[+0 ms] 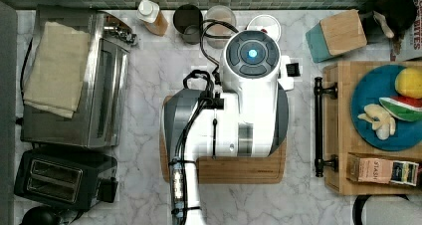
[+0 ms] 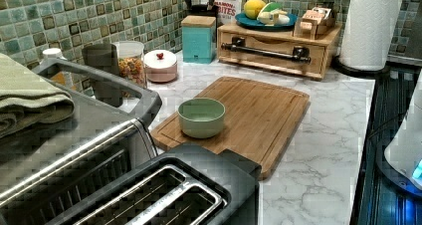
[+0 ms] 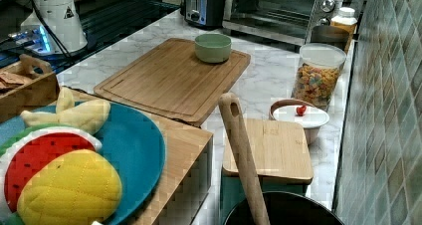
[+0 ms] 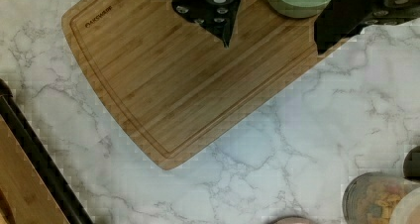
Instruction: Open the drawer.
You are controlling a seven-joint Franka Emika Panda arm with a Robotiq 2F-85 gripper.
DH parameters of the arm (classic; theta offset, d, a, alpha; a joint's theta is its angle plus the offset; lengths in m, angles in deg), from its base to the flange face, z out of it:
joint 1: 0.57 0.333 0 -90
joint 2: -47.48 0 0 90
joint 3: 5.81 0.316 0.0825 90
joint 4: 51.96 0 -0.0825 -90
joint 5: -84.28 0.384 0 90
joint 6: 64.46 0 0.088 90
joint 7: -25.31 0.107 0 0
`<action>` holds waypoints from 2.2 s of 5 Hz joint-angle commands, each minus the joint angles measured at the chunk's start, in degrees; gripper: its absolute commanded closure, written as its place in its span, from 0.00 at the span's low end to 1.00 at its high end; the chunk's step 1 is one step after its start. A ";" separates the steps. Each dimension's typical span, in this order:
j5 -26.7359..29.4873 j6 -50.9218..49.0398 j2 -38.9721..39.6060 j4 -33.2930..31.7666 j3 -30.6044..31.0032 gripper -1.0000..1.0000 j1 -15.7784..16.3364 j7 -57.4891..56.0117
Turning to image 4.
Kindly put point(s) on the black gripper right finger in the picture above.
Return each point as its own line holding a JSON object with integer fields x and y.
{"x": 347, "y": 18}

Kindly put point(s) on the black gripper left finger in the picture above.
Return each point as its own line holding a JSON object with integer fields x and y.
{"x": 217, "y": 17}

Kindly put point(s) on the black drawer handle bar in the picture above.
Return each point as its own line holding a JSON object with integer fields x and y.
{"x": 41, "y": 160}

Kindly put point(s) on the bamboo cutting board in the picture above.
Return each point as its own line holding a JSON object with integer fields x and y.
{"x": 172, "y": 86}

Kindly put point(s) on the dark round object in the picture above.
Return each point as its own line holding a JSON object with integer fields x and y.
{"x": 411, "y": 165}

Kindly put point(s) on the glass jar with snacks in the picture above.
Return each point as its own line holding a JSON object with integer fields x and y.
{"x": 371, "y": 197}

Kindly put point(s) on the white jar lid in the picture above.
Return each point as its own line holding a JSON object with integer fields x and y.
{"x": 407, "y": 210}

